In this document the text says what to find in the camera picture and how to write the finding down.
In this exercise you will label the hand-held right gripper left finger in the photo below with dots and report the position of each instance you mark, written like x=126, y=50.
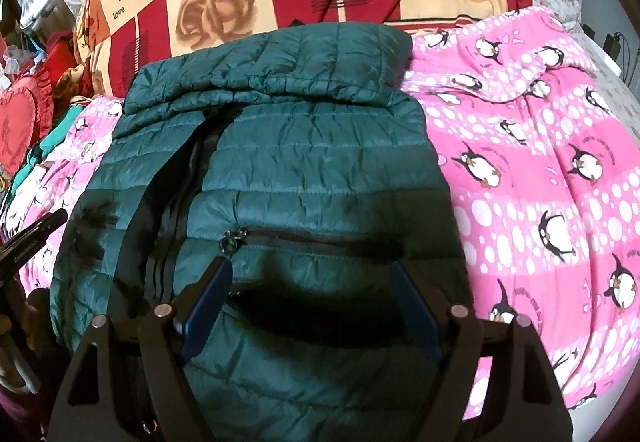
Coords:
x=200, y=317

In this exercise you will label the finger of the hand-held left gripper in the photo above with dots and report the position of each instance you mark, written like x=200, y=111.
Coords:
x=42, y=227

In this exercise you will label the black charger plug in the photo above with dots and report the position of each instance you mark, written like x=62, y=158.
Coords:
x=610, y=46

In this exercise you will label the pink penguin print blanket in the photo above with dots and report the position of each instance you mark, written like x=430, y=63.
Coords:
x=525, y=182

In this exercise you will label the red heart-shaped ruffled pillow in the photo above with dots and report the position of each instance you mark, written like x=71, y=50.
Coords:
x=25, y=119

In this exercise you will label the red garment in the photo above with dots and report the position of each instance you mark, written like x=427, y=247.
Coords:
x=62, y=59

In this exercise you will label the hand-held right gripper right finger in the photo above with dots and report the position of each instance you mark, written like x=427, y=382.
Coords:
x=417, y=317

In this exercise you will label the clear plastic bag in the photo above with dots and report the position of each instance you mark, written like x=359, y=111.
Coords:
x=35, y=1

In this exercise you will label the teal green cloth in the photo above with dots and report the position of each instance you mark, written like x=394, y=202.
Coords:
x=42, y=154

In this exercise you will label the teal quilted puffer jacket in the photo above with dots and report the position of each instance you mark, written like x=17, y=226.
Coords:
x=300, y=161

